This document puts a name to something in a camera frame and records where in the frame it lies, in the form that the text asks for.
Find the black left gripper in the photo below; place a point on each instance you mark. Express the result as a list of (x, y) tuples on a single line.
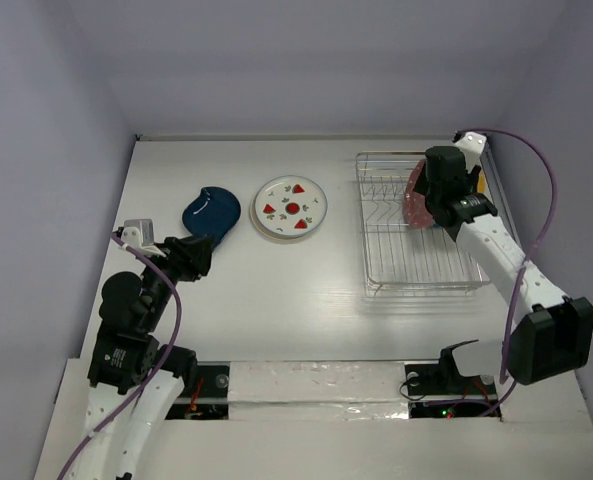
[(191, 254)]

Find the metal wire dish rack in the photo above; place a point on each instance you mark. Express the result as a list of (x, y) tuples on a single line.
[(401, 259)]

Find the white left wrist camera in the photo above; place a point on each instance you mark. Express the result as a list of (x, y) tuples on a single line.
[(139, 235)]

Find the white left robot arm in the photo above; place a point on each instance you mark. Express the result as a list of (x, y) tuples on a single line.
[(133, 378)]

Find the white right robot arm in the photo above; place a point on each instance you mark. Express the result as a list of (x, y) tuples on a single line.
[(547, 332)]

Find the white foil-covered front panel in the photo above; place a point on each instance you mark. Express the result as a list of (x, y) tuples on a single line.
[(337, 391)]

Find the dark blue leaf-shaped plate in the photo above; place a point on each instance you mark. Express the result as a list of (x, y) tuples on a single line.
[(212, 214)]

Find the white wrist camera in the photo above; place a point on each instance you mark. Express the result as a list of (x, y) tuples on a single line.
[(139, 235), (472, 144)]

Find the pink polka dot plate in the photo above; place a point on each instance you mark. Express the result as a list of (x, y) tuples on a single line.
[(414, 211)]

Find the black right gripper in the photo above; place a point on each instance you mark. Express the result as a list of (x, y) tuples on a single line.
[(427, 187)]

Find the white watermelon pattern plate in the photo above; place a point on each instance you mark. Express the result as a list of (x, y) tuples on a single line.
[(289, 208)]

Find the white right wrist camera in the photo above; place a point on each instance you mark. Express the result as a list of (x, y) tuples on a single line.
[(472, 144)]

